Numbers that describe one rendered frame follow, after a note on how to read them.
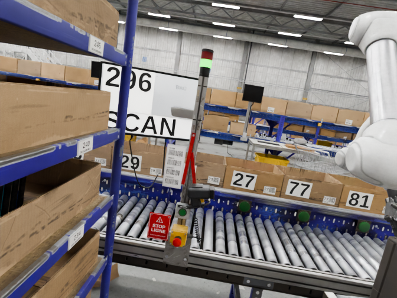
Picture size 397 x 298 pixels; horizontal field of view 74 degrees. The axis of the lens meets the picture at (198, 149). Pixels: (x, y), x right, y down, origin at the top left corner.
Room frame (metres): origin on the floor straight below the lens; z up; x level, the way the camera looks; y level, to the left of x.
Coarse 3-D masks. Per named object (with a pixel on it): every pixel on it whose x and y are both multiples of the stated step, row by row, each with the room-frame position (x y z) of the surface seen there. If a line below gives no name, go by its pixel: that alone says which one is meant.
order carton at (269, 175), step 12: (228, 168) 1.74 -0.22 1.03; (240, 168) 1.73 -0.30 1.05; (252, 168) 2.02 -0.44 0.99; (264, 168) 2.01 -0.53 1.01; (276, 168) 1.93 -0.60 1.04; (228, 180) 1.74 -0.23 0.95; (264, 180) 1.73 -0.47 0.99; (276, 180) 1.72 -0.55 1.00; (252, 192) 1.73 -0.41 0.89; (276, 192) 1.72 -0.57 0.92
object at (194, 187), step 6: (192, 186) 1.09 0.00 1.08; (198, 186) 1.10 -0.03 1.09; (204, 186) 1.11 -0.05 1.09; (210, 186) 1.13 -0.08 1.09; (192, 192) 1.08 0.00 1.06; (198, 192) 1.08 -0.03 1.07; (204, 192) 1.08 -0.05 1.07; (210, 192) 1.08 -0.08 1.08; (192, 198) 1.09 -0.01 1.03; (198, 198) 1.08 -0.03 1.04; (204, 198) 1.08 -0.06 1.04; (210, 198) 1.08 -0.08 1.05; (192, 204) 1.10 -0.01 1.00; (198, 204) 1.10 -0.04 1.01
